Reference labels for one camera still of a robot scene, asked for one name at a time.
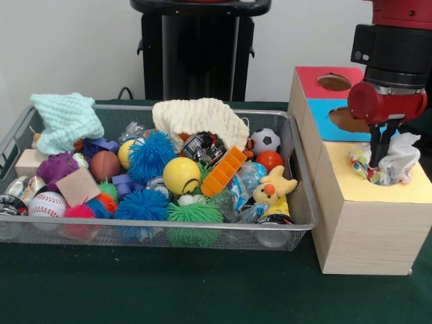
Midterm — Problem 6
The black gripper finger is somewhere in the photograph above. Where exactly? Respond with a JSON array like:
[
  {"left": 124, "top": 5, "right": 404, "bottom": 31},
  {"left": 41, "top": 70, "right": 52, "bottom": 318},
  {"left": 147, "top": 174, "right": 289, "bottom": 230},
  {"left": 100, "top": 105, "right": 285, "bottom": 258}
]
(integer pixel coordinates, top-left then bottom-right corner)
[
  {"left": 368, "top": 124, "right": 384, "bottom": 169},
  {"left": 377, "top": 120, "right": 401, "bottom": 168}
]

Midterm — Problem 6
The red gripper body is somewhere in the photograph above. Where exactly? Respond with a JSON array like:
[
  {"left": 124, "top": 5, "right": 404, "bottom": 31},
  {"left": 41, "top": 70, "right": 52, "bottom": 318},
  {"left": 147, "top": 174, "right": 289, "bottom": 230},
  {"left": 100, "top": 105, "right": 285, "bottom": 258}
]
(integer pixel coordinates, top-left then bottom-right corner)
[{"left": 347, "top": 81, "right": 428, "bottom": 128}]

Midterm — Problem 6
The white paper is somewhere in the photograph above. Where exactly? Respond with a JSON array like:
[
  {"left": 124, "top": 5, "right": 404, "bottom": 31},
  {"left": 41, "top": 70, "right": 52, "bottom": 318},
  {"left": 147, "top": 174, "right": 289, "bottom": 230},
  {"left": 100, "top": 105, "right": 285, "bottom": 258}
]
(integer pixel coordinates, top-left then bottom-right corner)
[{"left": 348, "top": 132, "right": 422, "bottom": 186}]

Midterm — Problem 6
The cream knitted cloth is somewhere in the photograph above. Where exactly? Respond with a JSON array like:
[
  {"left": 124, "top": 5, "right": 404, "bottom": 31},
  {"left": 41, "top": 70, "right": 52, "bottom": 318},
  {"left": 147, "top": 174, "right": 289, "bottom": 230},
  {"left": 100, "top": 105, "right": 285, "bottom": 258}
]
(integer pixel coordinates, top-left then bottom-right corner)
[{"left": 151, "top": 97, "right": 250, "bottom": 152}]

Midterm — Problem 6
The mint knitted cloth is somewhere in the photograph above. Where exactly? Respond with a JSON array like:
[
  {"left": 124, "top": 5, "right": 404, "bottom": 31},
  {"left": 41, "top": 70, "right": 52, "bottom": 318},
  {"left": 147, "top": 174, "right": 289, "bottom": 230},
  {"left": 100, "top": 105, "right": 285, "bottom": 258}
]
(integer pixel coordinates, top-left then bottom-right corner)
[{"left": 30, "top": 92, "right": 105, "bottom": 155}]

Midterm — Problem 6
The wooden box with three holes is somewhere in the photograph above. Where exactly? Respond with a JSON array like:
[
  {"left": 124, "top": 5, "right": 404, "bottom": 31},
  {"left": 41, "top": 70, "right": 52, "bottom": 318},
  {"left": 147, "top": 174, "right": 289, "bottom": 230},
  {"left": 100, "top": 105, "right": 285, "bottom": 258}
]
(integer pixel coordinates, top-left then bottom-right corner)
[{"left": 287, "top": 65, "right": 432, "bottom": 276}]

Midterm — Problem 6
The shallow mesh bin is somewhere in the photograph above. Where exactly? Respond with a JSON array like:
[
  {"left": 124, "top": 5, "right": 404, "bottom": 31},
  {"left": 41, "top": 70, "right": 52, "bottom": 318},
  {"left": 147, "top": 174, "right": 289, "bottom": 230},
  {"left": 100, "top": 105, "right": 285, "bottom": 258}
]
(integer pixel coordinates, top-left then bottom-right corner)
[{"left": 0, "top": 103, "right": 321, "bottom": 252}]

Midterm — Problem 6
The green covered side table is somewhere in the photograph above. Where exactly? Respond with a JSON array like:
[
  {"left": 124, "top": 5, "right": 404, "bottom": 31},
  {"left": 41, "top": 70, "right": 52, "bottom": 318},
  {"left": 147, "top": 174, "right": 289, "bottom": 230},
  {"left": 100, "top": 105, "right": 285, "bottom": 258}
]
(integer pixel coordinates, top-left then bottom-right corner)
[{"left": 398, "top": 109, "right": 432, "bottom": 149}]

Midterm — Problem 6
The black white soccer ball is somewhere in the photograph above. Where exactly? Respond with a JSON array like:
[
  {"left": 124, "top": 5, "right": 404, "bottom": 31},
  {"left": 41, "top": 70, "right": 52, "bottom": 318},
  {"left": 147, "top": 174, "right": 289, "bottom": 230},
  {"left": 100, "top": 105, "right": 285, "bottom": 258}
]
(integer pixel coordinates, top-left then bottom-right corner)
[{"left": 250, "top": 127, "right": 281, "bottom": 157}]

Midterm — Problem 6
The yellow plush toy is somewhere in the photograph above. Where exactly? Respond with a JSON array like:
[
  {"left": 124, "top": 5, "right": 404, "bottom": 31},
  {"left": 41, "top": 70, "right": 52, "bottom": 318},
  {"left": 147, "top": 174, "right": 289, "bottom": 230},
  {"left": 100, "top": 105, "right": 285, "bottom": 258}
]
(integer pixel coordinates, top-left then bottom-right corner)
[{"left": 252, "top": 165, "right": 298, "bottom": 207}]

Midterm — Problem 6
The orange plastic brick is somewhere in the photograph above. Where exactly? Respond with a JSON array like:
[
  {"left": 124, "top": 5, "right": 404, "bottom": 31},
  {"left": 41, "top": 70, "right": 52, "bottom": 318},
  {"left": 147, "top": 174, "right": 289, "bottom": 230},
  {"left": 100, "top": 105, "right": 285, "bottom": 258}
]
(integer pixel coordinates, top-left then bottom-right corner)
[{"left": 201, "top": 145, "right": 248, "bottom": 198}]

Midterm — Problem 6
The green spiky ball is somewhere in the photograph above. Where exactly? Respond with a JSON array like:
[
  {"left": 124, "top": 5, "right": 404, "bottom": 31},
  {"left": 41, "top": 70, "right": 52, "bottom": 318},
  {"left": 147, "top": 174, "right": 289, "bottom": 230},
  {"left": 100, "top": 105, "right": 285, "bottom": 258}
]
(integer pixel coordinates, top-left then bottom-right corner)
[{"left": 165, "top": 198, "right": 225, "bottom": 248}]

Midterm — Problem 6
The yellow ball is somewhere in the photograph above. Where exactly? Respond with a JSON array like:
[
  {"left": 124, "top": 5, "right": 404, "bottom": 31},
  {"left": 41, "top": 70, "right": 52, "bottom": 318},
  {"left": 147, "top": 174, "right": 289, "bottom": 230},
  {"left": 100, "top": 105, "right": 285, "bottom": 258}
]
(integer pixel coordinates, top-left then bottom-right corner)
[{"left": 162, "top": 157, "right": 202, "bottom": 196}]

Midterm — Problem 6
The blue spiky ball with eyes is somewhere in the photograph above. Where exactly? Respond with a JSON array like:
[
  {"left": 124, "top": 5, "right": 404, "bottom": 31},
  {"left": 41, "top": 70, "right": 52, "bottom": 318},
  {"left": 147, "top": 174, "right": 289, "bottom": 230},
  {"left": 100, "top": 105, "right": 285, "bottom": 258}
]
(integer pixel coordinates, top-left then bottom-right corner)
[{"left": 127, "top": 130, "right": 180, "bottom": 185}]

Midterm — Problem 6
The dark green tablecloth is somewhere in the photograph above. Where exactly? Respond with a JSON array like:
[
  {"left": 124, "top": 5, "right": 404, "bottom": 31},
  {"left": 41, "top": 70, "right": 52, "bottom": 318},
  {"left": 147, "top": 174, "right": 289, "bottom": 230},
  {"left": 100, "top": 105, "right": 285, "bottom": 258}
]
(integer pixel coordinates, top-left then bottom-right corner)
[{"left": 0, "top": 99, "right": 432, "bottom": 324}]

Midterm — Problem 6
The white baseball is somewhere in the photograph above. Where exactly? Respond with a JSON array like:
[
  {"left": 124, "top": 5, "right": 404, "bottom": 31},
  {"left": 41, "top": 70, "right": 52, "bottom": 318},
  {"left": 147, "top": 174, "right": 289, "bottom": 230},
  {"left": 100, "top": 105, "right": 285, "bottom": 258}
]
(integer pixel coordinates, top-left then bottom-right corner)
[{"left": 28, "top": 191, "right": 68, "bottom": 218}]

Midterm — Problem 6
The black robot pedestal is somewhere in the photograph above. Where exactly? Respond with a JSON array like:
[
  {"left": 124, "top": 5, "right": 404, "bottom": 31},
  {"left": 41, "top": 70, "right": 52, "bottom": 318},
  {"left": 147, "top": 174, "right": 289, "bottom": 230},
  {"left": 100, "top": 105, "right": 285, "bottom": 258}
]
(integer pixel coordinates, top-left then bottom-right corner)
[{"left": 130, "top": 0, "right": 273, "bottom": 102}]

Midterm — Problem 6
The black cable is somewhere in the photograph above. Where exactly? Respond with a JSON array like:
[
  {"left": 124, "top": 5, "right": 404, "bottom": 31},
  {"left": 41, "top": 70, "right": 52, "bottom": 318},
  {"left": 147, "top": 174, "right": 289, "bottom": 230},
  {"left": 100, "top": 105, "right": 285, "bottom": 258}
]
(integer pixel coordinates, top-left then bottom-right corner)
[{"left": 117, "top": 86, "right": 143, "bottom": 101}]

